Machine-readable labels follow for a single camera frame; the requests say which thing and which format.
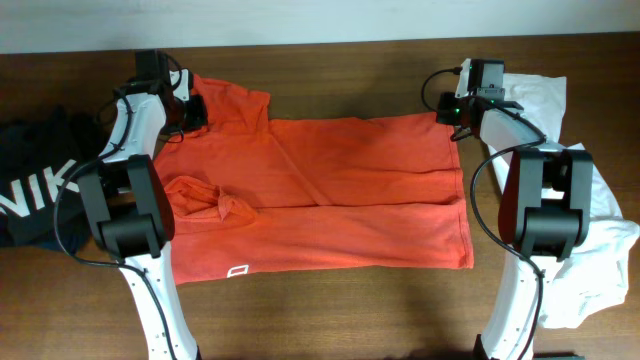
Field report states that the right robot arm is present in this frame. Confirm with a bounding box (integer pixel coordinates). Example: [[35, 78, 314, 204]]
[[436, 92, 593, 359]]

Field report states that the orange t-shirt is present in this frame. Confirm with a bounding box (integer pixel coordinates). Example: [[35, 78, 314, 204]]
[[155, 77, 474, 284]]

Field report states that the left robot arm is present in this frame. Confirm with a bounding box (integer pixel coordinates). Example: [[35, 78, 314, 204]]
[[77, 91, 201, 359]]

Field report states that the folded dark navy t-shirt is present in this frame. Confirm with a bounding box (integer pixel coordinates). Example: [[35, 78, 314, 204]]
[[1, 106, 106, 253]]

